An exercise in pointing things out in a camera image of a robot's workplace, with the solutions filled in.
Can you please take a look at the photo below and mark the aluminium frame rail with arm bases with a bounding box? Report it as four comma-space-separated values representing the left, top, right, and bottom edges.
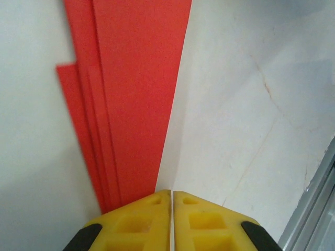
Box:
278, 150, 335, 251

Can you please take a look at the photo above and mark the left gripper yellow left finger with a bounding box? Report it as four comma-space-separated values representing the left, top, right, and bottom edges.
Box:
62, 190, 172, 251

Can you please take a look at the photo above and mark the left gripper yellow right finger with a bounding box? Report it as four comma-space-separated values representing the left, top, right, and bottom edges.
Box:
173, 190, 282, 251

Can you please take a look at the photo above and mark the red paper sheet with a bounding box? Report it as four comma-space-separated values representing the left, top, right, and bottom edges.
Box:
55, 0, 193, 214

